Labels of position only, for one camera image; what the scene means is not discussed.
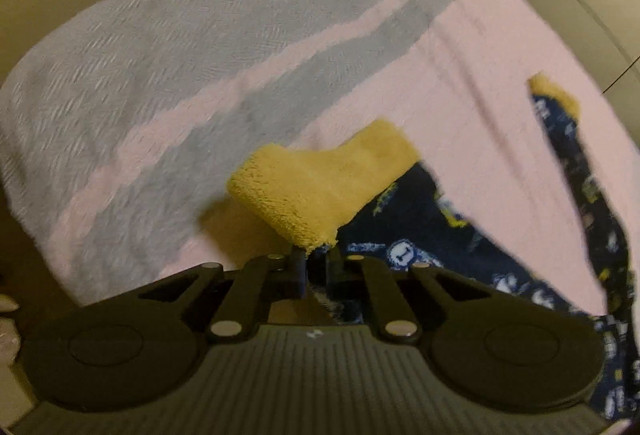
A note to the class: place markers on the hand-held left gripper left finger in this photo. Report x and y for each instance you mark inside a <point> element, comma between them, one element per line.
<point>298,267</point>

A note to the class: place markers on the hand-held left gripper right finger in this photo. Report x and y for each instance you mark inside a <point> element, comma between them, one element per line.
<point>332,267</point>

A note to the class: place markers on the navy printed fleece pants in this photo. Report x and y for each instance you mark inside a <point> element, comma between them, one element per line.
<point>425,225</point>

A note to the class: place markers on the pink grey striped bed cover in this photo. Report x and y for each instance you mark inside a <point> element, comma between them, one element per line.
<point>200,65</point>

